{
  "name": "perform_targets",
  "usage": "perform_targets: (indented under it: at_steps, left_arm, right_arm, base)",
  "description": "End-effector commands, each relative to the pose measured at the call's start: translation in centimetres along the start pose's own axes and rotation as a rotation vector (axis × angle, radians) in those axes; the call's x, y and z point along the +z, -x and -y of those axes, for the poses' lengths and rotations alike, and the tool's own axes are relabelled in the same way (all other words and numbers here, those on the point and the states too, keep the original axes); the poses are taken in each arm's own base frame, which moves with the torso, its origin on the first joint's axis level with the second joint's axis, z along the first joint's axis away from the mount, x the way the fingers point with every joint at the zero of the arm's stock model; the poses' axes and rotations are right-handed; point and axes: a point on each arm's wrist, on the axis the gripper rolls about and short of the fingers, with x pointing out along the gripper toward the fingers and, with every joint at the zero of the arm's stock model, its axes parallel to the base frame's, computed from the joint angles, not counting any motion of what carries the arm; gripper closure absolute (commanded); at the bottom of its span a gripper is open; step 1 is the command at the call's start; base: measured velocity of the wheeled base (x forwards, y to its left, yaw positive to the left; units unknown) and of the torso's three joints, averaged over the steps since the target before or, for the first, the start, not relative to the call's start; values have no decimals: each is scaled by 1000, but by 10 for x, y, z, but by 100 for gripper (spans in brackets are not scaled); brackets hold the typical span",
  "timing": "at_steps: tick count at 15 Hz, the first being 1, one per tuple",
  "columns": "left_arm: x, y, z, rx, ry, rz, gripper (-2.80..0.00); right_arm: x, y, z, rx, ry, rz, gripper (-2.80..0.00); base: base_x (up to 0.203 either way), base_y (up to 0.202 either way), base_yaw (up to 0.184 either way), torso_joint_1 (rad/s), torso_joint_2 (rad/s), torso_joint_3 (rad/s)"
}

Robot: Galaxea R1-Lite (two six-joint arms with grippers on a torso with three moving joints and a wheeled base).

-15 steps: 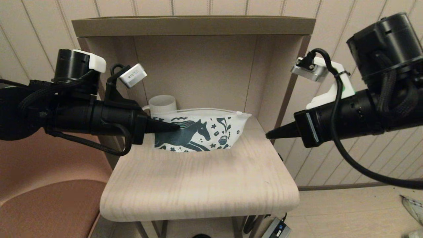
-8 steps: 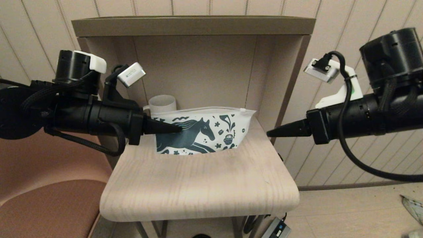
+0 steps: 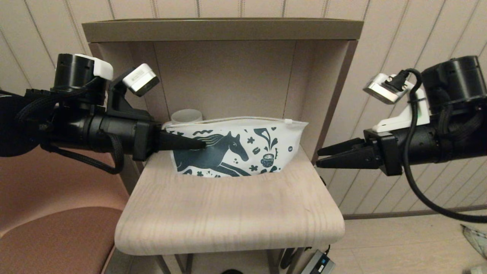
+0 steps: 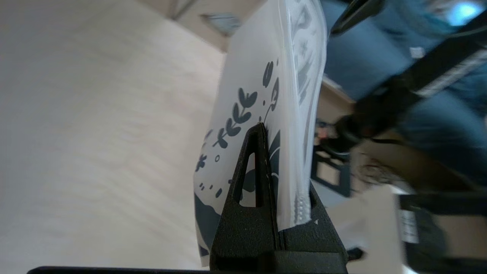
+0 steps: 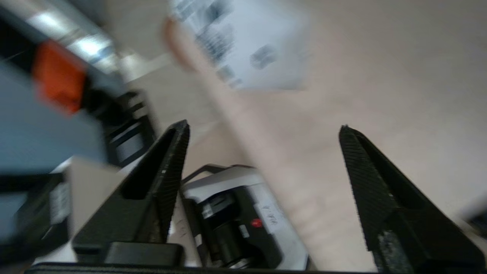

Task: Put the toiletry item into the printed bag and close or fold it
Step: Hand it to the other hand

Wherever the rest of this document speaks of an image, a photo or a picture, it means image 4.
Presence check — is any blue jeans person leg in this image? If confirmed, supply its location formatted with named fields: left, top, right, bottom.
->
left=321, top=0, right=487, bottom=183

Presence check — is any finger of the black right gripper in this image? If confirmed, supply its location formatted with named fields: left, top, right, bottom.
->
left=330, top=0, right=385, bottom=35

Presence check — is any light wood desk with hutch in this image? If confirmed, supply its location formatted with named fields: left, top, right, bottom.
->
left=0, top=0, right=227, bottom=271

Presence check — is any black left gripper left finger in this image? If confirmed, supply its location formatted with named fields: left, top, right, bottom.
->
left=210, top=123, right=280, bottom=269

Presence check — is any white horse-print zip pouch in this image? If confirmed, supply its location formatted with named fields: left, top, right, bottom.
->
left=193, top=0, right=328, bottom=267

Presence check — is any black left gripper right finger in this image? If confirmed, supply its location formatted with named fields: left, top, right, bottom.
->
left=280, top=183, right=347, bottom=263

